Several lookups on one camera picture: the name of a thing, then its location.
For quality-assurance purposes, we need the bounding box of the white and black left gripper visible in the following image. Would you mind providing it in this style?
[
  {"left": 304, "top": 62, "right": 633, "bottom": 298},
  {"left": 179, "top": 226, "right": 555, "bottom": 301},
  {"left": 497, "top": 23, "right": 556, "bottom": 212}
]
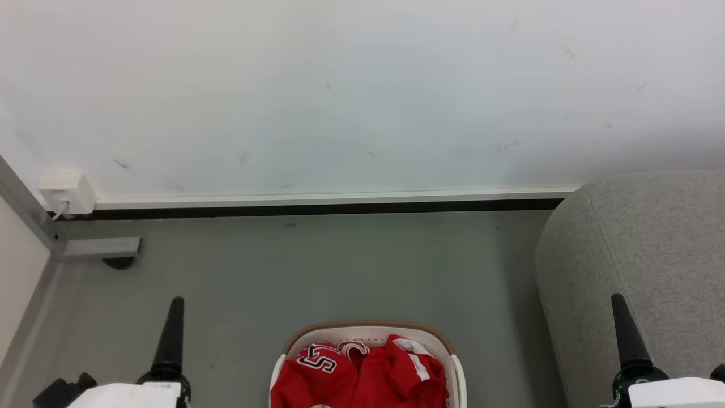
[{"left": 68, "top": 296, "right": 192, "bottom": 408}]

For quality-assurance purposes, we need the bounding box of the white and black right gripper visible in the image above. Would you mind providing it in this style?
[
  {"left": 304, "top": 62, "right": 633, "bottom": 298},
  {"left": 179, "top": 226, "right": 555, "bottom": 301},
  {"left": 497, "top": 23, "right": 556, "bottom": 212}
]
[{"left": 611, "top": 293, "right": 725, "bottom": 408}]

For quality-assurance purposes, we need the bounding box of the red and white jersey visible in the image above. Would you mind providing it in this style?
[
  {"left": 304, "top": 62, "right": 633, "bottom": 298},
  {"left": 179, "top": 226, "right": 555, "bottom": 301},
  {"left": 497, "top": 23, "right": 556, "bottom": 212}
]
[{"left": 271, "top": 334, "right": 449, "bottom": 408}]

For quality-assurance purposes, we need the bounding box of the grey upholstered seat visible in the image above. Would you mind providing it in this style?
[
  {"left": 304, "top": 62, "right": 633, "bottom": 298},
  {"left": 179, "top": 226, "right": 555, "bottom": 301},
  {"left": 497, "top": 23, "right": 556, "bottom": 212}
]
[{"left": 534, "top": 170, "right": 725, "bottom": 408}]

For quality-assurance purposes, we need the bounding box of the white perforated laundry basket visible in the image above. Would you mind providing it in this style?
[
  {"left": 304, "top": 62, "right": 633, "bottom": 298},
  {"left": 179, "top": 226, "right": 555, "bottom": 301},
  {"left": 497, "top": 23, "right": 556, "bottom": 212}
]
[{"left": 269, "top": 320, "right": 468, "bottom": 408}]

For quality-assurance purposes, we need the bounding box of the black skirting strip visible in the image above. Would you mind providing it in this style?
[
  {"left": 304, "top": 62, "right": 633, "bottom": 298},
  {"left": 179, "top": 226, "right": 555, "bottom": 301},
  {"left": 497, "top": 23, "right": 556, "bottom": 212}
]
[{"left": 48, "top": 198, "right": 567, "bottom": 222}]

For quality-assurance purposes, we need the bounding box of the white baseboard strip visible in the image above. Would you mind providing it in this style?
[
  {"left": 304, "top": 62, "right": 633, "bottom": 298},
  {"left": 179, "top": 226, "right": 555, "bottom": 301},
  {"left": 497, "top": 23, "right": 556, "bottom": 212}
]
[{"left": 93, "top": 186, "right": 581, "bottom": 211}]

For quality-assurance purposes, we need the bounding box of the white wall socket box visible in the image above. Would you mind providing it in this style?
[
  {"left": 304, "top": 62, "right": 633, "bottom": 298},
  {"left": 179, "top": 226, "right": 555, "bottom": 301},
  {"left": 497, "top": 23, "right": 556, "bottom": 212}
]
[{"left": 38, "top": 170, "right": 98, "bottom": 216}]

